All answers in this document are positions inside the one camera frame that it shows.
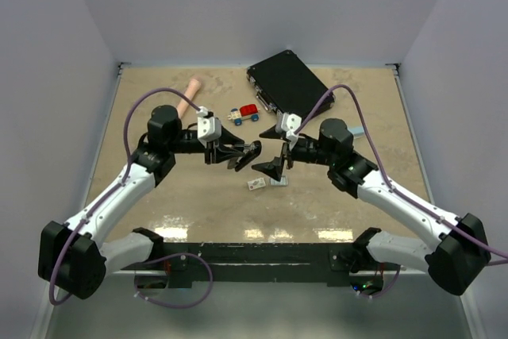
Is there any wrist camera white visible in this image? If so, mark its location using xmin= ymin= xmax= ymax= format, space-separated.
xmin=275 ymin=113 xmax=302 ymax=143
xmin=196 ymin=106 xmax=221 ymax=146

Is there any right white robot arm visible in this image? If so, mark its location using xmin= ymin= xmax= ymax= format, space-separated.
xmin=253 ymin=114 xmax=491 ymax=295

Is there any staple tray with staples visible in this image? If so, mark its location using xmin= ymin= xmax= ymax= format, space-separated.
xmin=270 ymin=175 xmax=288 ymax=187

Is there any black stapler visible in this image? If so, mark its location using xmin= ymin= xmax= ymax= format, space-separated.
xmin=227 ymin=141 xmax=262 ymax=172

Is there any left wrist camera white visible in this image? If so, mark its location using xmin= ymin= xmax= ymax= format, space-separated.
xmin=196 ymin=106 xmax=221 ymax=146

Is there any purple cable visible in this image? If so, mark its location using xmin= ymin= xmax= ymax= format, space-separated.
xmin=295 ymin=84 xmax=508 ymax=301
xmin=48 ymin=87 xmax=214 ymax=310

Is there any light blue stapler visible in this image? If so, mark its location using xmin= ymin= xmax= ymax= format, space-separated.
xmin=348 ymin=126 xmax=365 ymax=139

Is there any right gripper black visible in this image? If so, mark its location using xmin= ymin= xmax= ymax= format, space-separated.
xmin=252 ymin=124 xmax=336 ymax=181

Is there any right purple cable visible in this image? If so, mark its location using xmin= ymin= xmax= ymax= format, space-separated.
xmin=295 ymin=84 xmax=508 ymax=301

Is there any pink plastic flashlight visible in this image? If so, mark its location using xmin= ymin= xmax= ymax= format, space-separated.
xmin=176 ymin=77 xmax=202 ymax=118

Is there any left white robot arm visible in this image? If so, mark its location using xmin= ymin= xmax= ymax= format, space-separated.
xmin=38 ymin=105 xmax=248 ymax=299

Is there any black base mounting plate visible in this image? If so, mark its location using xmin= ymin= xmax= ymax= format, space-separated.
xmin=124 ymin=242 xmax=381 ymax=288

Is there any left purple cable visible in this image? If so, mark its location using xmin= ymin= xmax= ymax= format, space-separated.
xmin=48 ymin=87 xmax=214 ymax=310

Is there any red white toy car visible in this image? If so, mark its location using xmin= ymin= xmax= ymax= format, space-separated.
xmin=228 ymin=104 xmax=260 ymax=126

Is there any white staple box sleeve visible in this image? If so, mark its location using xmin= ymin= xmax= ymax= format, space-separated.
xmin=247 ymin=177 xmax=267 ymax=191

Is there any black metal-edged briefcase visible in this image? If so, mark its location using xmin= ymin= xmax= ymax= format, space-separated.
xmin=246 ymin=50 xmax=328 ymax=118

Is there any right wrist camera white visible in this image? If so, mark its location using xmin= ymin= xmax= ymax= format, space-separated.
xmin=275 ymin=113 xmax=302 ymax=143

